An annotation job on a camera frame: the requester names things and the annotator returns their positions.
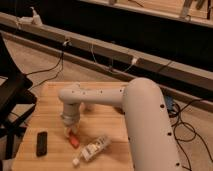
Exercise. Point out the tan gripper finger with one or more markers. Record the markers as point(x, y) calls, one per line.
point(66, 130)
point(75, 129)

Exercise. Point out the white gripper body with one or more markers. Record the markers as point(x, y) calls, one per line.
point(70, 114)

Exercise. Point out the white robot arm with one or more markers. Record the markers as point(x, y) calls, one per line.
point(152, 143)

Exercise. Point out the white ceramic cup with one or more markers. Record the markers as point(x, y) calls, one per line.
point(88, 107)

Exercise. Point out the black rectangular remote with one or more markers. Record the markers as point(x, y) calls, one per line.
point(41, 146)

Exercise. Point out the clear plastic bottle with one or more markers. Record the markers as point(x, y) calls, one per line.
point(91, 150)

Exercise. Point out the black chair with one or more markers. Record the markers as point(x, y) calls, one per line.
point(13, 91)

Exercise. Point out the white spray bottle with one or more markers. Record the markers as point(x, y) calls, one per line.
point(34, 19)

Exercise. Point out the blue box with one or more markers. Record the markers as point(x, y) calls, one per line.
point(169, 102)

